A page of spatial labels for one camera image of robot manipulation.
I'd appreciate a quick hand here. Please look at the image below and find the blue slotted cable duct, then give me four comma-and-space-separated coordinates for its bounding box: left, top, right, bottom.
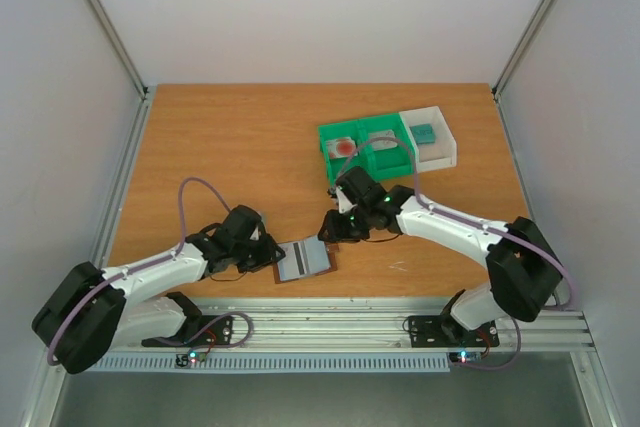
90, 352, 450, 374

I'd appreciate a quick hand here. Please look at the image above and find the aluminium upright profile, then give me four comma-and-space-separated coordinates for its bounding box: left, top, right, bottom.
492, 0, 557, 103
86, 0, 149, 99

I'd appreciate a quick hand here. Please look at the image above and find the right aluminium upright profile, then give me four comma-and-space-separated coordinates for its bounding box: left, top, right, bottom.
492, 0, 557, 103

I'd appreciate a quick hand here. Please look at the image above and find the green double bin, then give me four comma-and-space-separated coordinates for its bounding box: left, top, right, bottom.
317, 113, 414, 186

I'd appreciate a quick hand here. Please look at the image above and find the controller board with leds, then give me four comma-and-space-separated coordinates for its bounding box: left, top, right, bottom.
174, 352, 208, 368
449, 350, 487, 364

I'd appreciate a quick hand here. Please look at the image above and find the white card with stripe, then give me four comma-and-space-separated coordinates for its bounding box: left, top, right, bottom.
277, 242, 306, 282

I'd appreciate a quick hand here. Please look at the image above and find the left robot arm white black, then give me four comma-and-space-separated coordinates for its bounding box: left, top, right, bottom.
31, 205, 285, 374

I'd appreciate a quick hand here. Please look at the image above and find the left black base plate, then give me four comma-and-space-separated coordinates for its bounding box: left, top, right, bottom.
189, 316, 233, 348

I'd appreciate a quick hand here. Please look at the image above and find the red white card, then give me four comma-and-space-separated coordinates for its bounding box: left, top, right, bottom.
325, 137, 357, 160

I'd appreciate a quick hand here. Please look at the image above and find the left aluminium upright profile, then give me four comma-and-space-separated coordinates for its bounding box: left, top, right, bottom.
86, 0, 149, 99

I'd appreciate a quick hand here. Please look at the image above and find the teal card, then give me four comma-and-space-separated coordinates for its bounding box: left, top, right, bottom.
410, 123, 437, 146

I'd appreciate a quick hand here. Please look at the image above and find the left controller board with leds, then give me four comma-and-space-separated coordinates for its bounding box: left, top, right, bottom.
174, 352, 208, 368

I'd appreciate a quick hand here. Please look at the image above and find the right controller board with leds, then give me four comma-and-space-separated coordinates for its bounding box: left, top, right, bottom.
449, 350, 487, 364

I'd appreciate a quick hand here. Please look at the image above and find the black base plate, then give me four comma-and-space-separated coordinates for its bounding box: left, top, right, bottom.
402, 314, 500, 348
189, 316, 233, 348

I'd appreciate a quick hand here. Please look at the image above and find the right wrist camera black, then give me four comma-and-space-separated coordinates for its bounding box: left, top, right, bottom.
329, 166, 387, 214

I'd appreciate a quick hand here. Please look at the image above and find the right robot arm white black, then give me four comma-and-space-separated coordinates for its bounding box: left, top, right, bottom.
318, 185, 566, 345

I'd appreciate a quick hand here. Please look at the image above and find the white bin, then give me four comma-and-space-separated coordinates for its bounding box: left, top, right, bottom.
399, 106, 457, 173

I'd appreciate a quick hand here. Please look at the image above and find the brown leather card holder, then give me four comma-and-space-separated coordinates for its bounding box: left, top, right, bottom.
274, 236, 338, 284

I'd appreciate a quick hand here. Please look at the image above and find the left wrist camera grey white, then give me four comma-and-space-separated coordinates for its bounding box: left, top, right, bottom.
250, 211, 266, 241

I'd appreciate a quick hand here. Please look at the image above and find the aluminium front rail frame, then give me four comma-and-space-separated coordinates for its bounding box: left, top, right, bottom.
45, 296, 596, 353

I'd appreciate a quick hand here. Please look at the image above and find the grey card in bin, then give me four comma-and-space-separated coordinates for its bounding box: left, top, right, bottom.
368, 129, 398, 151

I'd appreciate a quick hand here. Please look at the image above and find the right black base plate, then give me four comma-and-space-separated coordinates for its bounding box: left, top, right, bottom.
402, 314, 500, 348

